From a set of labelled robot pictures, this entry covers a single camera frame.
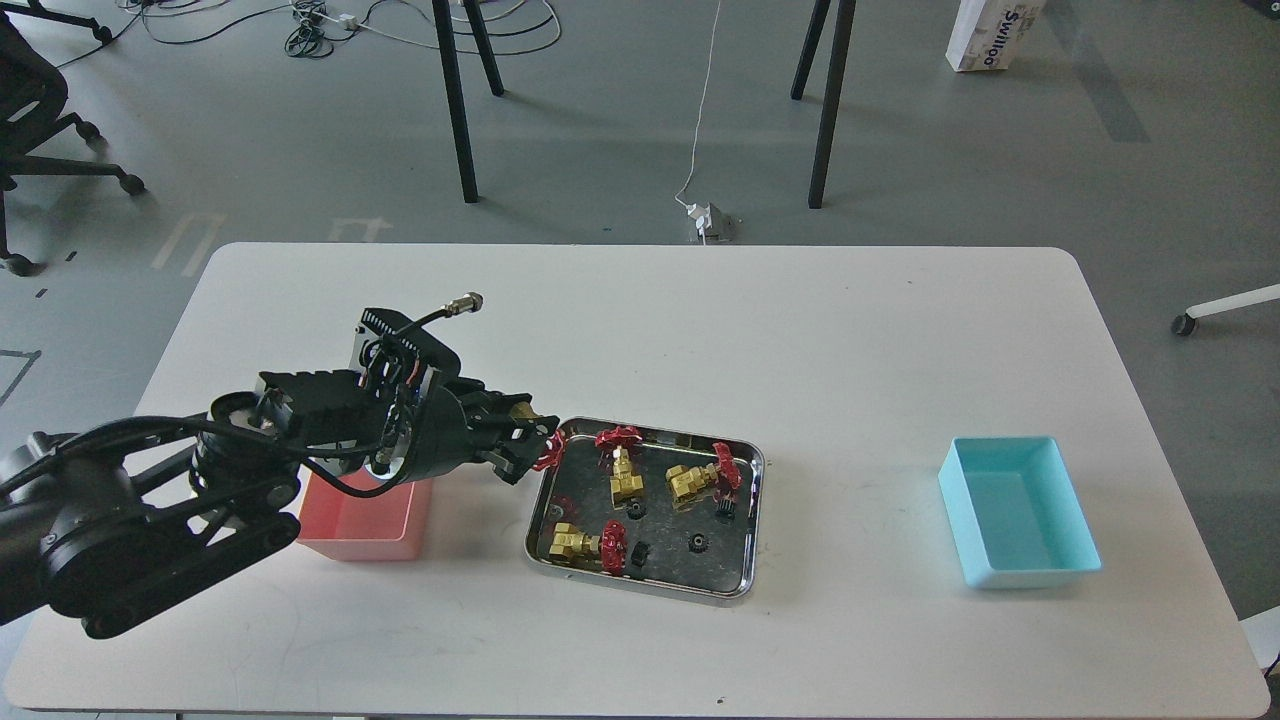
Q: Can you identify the pink plastic box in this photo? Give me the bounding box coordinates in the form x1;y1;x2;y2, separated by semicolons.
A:
297;474;433;562

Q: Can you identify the cable bundle on floor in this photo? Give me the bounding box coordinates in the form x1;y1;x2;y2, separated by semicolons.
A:
110;0;563;59

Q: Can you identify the brass valve bottom left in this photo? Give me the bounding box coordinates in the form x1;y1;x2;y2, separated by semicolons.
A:
548;519;628;577

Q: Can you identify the metal tray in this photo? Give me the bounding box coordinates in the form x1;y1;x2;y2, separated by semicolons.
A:
526;418;765;603

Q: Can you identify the black gear near right valve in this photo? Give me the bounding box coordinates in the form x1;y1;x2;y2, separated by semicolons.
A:
716;498;737;523

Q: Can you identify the white cardboard box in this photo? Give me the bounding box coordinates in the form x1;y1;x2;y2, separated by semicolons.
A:
945;1;1046;73

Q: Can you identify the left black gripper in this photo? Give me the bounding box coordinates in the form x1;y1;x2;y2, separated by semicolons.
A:
355;307;561;486

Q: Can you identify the black gear upright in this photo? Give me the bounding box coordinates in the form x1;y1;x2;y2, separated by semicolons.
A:
630;541;652;568

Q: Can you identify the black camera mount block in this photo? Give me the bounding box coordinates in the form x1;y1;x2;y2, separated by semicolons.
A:
256;369;389;446

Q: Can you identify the white cable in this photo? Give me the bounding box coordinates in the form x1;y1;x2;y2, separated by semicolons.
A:
673;0;723;211

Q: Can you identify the black table leg right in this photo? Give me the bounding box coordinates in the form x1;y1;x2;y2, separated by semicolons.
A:
790;1;858;209

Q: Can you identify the brass valve right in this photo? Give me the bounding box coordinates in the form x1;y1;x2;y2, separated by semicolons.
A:
666;441;742;503

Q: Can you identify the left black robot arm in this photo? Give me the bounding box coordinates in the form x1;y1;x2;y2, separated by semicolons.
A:
3;293;561;639

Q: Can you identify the black table leg left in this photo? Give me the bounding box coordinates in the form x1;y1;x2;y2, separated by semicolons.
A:
431;0;506;204

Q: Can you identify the black table leg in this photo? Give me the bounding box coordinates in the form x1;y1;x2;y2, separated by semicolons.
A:
790;1;858;209
431;0;506;204

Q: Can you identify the brass valve top centre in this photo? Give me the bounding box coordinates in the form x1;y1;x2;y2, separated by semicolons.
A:
594;425;645;507

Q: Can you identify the white power adapter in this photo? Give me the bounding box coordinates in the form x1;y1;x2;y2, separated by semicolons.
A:
685;202;713;234

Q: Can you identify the brass valve red handle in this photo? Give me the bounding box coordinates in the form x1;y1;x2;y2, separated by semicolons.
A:
531;429;567;471

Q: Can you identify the blue plastic box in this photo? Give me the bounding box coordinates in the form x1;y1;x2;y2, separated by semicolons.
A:
938;436;1103;591

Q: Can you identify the black office chair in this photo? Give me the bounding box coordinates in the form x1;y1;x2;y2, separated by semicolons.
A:
0;0;147;277

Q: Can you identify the white chair base leg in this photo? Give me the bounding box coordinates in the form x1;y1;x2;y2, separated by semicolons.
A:
1170;283;1279;337

